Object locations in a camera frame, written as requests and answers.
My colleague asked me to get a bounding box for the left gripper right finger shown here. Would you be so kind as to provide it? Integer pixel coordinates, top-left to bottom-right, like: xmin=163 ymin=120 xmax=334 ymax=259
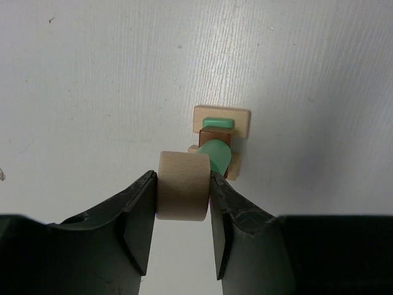
xmin=210 ymin=172 xmax=392 ymax=294

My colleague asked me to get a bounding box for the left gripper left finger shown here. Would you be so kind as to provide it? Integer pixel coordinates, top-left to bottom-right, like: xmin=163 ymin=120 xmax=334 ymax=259
xmin=1 ymin=171 xmax=157 ymax=294

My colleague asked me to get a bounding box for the small light wood block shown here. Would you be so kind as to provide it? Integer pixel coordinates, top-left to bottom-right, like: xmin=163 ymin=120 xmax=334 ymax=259
xmin=156 ymin=151 xmax=211 ymax=221

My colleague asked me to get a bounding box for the green cylinder block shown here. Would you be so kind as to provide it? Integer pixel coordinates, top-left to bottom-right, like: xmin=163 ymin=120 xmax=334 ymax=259
xmin=196 ymin=139 xmax=232 ymax=176

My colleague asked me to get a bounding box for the dark brown wood block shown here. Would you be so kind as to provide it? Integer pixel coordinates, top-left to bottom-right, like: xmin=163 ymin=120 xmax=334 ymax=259
xmin=198 ymin=128 xmax=233 ymax=179

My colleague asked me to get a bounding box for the green rectangular block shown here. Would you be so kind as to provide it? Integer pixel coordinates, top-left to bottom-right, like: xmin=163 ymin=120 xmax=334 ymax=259
xmin=202 ymin=117 xmax=235 ymax=129

